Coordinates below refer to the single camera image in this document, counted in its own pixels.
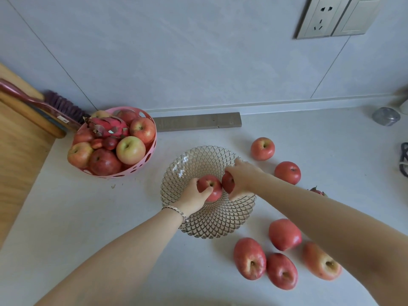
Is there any silver bracelet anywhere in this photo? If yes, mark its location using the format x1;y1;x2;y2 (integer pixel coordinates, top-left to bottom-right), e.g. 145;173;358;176
161;204;189;224

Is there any person's right hand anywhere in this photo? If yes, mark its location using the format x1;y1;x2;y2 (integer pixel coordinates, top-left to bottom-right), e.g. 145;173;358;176
224;158;267;202

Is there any large dark red apple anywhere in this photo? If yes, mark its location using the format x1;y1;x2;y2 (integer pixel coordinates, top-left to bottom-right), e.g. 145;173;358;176
88;148;123;176

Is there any black cable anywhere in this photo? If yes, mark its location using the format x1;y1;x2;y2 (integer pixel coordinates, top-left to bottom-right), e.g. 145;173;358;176
399;142;408;179

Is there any large wooden cutting board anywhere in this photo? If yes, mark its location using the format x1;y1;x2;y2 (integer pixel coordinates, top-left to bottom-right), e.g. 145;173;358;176
0;102;57;249

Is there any person's left forearm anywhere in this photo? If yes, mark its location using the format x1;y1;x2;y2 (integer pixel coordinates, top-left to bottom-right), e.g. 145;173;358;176
35;207;187;306

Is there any clear glass fruit bowl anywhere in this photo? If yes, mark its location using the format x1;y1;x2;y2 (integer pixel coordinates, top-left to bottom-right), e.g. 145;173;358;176
160;145;257;239

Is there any person's right forearm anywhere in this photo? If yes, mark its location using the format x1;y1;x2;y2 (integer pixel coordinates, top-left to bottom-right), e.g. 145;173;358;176
250;172;408;306

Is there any small dark red plum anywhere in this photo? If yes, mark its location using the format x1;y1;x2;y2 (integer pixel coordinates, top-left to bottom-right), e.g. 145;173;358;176
102;136;119;151

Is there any short wooden rolling pin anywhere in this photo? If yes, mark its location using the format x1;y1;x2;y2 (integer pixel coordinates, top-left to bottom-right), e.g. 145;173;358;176
0;91;67;139

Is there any white wall socket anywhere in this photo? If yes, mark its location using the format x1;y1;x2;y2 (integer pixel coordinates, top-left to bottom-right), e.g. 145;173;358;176
295;0;353;40

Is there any red handled cleaning brush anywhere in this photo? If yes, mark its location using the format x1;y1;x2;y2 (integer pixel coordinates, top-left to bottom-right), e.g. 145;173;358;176
0;78;91;133

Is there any white wall switch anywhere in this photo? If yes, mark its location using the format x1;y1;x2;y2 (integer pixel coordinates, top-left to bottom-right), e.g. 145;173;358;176
331;0;387;37

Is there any whole red apple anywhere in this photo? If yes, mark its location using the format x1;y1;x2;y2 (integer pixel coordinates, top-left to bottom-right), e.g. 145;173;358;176
221;171;236;194
196;174;223;203

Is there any person's left hand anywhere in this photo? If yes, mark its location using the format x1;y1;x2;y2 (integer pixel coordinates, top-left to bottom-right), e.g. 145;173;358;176
170;177;215;218

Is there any yellow green apple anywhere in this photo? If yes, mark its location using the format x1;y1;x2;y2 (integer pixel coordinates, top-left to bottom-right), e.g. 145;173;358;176
116;136;147;165

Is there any pink perforated plastic bowl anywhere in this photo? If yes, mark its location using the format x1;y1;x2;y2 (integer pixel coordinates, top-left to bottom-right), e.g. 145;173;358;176
67;106;158;179

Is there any grey metal bar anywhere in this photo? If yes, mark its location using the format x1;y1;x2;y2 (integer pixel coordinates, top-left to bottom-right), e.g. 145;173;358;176
153;112;243;133

